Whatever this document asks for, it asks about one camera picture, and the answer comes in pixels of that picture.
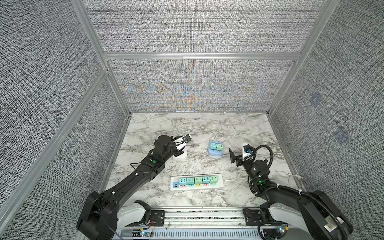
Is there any long white power strip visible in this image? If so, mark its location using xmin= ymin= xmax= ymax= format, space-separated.
xmin=170 ymin=174 xmax=224 ymax=192

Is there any blue square power strip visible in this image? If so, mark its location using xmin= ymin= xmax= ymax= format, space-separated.
xmin=208 ymin=141 xmax=224 ymax=158

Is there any white square power strip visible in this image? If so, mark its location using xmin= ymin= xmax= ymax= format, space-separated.
xmin=173 ymin=146 xmax=188 ymax=160

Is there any green adapter lowest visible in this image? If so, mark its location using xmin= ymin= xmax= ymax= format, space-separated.
xmin=210 ymin=176 xmax=218 ymax=184

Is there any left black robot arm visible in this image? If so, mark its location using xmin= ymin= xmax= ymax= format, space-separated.
xmin=76 ymin=135 xmax=192 ymax=240

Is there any teal adapter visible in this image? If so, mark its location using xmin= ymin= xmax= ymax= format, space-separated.
xmin=210 ymin=142 xmax=217 ymax=150
xmin=179 ymin=178 xmax=187 ymax=186
xmin=202 ymin=176 xmax=211 ymax=184
xmin=187 ymin=178 xmax=195 ymax=185

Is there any green adapter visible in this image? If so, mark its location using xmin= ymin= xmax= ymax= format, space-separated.
xmin=216 ymin=144 xmax=224 ymax=151
xmin=195 ymin=177 xmax=203 ymax=185

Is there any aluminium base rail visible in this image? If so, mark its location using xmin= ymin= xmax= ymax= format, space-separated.
xmin=74 ymin=206 xmax=331 ymax=240

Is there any aluminium enclosure frame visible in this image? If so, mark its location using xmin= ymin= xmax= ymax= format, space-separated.
xmin=0 ymin=0 xmax=384 ymax=223

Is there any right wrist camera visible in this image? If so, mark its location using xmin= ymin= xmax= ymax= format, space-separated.
xmin=242 ymin=143 xmax=255 ymax=161

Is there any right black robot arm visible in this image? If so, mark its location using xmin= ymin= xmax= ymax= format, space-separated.
xmin=229 ymin=145 xmax=354 ymax=240

